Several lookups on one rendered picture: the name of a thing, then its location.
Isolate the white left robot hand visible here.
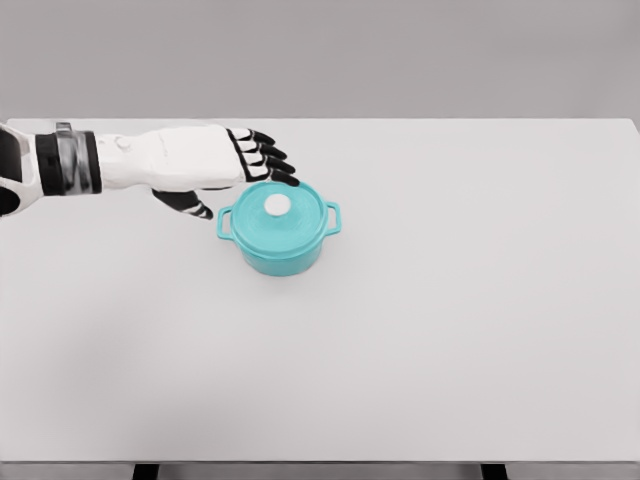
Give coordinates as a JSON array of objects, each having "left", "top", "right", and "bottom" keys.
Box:
[{"left": 141, "top": 124, "right": 300, "bottom": 222}]

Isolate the teal pot lid white knob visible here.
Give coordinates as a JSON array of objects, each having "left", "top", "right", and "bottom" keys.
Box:
[{"left": 230, "top": 180, "right": 330, "bottom": 261}]

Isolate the teal pot with handles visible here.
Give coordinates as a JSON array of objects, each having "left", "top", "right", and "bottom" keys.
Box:
[{"left": 216, "top": 198, "right": 344, "bottom": 277}]

